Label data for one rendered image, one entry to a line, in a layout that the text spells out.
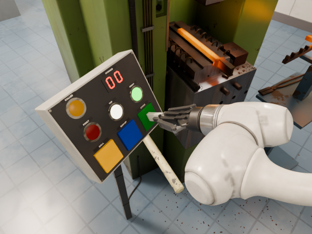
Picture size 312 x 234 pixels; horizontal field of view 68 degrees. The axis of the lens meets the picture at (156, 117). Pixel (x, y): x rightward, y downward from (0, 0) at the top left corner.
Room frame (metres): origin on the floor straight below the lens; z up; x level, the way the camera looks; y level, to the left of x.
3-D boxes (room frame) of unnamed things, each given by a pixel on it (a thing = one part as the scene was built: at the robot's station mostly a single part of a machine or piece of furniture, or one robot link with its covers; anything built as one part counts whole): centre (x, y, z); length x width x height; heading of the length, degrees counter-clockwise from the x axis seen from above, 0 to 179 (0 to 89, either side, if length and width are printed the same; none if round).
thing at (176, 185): (0.64, 0.00, 0.62); 0.44 x 0.05 x 0.05; 29
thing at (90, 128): (0.41, 0.18, 1.09); 0.05 x 0.03 x 0.04; 119
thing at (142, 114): (0.55, 0.03, 1.00); 0.07 x 0.05 x 0.07; 144
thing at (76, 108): (0.44, 0.22, 1.16); 0.05 x 0.03 x 0.04; 119
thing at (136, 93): (0.58, 0.06, 1.09); 0.05 x 0.03 x 0.04; 119
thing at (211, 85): (1.11, -0.20, 0.69); 0.56 x 0.38 x 0.45; 29
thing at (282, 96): (1.00, -0.84, 0.67); 0.40 x 0.30 x 0.02; 124
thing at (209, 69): (1.07, -0.16, 0.96); 0.42 x 0.20 x 0.09; 29
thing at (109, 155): (0.39, 0.15, 1.01); 0.07 x 0.05 x 0.07; 144
